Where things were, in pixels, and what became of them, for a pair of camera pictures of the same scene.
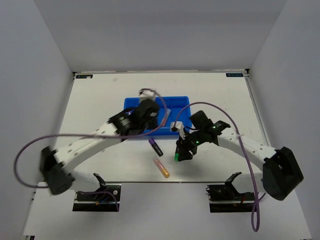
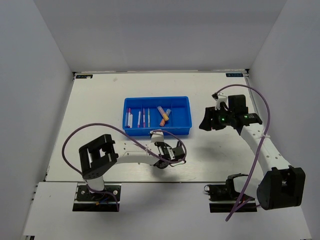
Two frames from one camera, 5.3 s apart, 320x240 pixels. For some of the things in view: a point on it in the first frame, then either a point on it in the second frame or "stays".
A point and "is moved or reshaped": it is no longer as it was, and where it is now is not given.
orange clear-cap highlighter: (168, 111) stays
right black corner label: (234, 75) stays
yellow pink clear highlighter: (158, 165) is moved or reshaped
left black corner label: (84, 76) stays
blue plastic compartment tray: (171, 109) stays
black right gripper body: (191, 141) → (223, 119)
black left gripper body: (149, 125) → (161, 167)
